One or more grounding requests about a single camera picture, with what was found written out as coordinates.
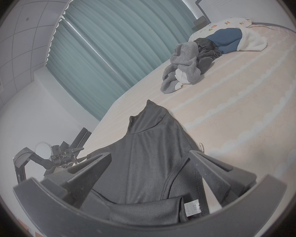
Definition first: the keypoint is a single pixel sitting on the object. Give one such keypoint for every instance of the white printed pillow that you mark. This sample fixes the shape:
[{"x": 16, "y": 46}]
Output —
[{"x": 224, "y": 23}]

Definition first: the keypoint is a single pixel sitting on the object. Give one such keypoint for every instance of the blue-green curtain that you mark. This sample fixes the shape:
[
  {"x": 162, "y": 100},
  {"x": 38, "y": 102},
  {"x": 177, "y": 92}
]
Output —
[
  {"x": 83, "y": 78},
  {"x": 128, "y": 21}
]

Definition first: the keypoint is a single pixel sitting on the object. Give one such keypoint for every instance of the bed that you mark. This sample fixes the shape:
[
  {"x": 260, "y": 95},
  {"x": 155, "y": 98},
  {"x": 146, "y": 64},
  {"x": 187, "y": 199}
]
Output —
[{"x": 236, "y": 107}]

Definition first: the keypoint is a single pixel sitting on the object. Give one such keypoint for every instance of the black T-shirt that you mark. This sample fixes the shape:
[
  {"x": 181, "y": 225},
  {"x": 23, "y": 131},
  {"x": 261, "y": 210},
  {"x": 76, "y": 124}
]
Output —
[{"x": 143, "y": 157}]

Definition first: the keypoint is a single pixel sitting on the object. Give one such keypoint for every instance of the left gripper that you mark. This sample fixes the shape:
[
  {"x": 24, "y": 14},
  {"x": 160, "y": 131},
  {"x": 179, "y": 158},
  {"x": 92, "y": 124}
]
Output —
[{"x": 61, "y": 157}]

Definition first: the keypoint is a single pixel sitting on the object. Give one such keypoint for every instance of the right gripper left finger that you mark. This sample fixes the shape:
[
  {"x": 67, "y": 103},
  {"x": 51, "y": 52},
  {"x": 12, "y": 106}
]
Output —
[{"x": 81, "y": 179}]

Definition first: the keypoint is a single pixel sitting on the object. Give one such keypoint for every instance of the pile of clothes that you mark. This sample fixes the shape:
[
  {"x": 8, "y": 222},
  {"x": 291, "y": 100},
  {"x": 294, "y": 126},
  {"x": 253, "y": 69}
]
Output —
[{"x": 185, "y": 58}]

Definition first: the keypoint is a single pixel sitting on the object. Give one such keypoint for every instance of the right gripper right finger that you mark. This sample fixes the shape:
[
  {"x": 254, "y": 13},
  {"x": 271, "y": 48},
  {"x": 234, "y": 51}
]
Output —
[{"x": 219, "y": 179}]

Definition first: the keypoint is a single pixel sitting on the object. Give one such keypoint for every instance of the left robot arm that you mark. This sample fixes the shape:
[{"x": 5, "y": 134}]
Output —
[{"x": 23, "y": 157}]

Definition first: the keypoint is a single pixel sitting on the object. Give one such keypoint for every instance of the grey bedside table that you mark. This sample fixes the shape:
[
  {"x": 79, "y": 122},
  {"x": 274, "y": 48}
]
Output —
[{"x": 199, "y": 22}]

